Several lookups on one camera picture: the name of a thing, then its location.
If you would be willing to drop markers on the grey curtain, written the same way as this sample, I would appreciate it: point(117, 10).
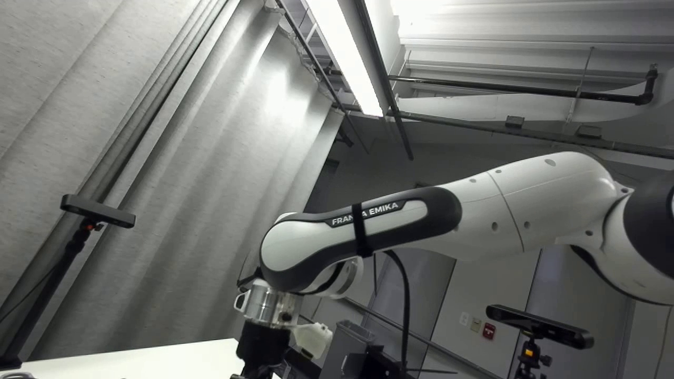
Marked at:
point(175, 212)

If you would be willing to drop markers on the black ceiling rail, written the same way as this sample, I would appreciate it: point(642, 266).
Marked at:
point(382, 77)

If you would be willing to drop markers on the grey door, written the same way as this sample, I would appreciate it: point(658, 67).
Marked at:
point(429, 308)
point(576, 287)

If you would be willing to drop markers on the black ceiling pipe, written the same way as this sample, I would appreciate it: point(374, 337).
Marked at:
point(527, 89)

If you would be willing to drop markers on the fluorescent ceiling light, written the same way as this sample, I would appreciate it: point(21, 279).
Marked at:
point(344, 48)

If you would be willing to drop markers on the black camera stand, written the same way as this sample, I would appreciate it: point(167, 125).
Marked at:
point(532, 358)
point(50, 281)

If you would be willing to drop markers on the grey ceiling conduit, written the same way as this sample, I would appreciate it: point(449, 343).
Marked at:
point(513, 127)

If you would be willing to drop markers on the grey equipment box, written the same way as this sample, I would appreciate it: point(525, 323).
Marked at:
point(349, 349)

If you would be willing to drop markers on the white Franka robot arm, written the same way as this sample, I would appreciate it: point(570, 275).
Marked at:
point(533, 203)

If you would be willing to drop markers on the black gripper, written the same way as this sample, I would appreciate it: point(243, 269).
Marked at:
point(262, 349)

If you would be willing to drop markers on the red fire alarm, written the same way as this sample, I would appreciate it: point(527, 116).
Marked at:
point(489, 331)

